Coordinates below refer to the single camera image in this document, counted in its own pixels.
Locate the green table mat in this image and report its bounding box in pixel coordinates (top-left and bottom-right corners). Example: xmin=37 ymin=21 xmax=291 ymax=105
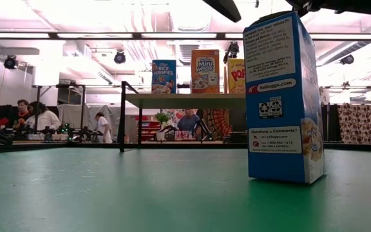
xmin=0 ymin=147 xmax=371 ymax=232

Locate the black background frame stand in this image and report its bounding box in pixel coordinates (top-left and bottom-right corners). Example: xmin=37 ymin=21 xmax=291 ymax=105
xmin=32 ymin=84 xmax=87 ymax=136

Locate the orange Mini-Wheats cereal box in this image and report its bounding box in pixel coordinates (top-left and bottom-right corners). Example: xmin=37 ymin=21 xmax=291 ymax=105
xmin=190 ymin=48 xmax=221 ymax=95

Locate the grey fabric cover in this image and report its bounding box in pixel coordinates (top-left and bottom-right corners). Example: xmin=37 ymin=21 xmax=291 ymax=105
xmin=57 ymin=103 xmax=122 ymax=143

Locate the yellow Corn Pops cereal box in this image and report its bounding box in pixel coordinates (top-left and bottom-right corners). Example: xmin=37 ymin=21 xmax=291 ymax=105
xmin=226 ymin=58 xmax=246 ymax=95

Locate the black ceiling camera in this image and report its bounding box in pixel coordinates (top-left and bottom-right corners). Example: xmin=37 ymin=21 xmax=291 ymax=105
xmin=223 ymin=41 xmax=240 ymax=64

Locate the person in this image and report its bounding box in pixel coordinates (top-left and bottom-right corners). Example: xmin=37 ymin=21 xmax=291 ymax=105
xmin=13 ymin=99 xmax=33 ymax=130
xmin=94 ymin=111 xmax=113 ymax=144
xmin=26 ymin=101 xmax=62 ymax=132
xmin=176 ymin=108 xmax=202 ymax=140

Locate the overhead light bar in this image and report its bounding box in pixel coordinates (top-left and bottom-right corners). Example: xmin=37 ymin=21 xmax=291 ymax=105
xmin=0 ymin=31 xmax=371 ymax=41

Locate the black ceiling spotlight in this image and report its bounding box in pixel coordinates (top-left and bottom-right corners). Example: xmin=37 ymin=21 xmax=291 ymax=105
xmin=3 ymin=55 xmax=19 ymax=70
xmin=113 ymin=50 xmax=127 ymax=64
xmin=339 ymin=53 xmax=356 ymax=64

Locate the ceiling air vent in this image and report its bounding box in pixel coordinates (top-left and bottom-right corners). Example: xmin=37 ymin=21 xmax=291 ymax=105
xmin=178 ymin=44 xmax=193 ymax=65

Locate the blue Rice Krispies cereal box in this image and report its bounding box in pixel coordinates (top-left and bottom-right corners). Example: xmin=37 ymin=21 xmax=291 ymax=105
xmin=242 ymin=10 xmax=325 ymax=185
xmin=151 ymin=59 xmax=177 ymax=95

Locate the small white-potted plant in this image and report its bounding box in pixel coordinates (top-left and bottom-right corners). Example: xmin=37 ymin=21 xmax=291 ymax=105
xmin=155 ymin=112 xmax=171 ymax=142

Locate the orange mandala tapestry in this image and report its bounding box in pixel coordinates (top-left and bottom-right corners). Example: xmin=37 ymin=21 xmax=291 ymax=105
xmin=202 ymin=108 xmax=234 ymax=139

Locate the brown white patterned cloth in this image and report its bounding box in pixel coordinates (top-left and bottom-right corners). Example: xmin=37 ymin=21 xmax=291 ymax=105
xmin=337 ymin=102 xmax=371 ymax=144

